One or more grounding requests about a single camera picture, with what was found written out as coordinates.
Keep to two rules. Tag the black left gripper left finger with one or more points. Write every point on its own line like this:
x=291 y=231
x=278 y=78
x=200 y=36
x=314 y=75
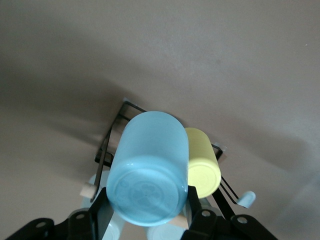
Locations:
x=100 y=212

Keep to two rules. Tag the light blue cup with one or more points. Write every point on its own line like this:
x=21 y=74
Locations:
x=150 y=162

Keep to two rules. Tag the yellow cup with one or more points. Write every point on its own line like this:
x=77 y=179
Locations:
x=202 y=162

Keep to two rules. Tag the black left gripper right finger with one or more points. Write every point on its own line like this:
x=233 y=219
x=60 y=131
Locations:
x=207 y=225

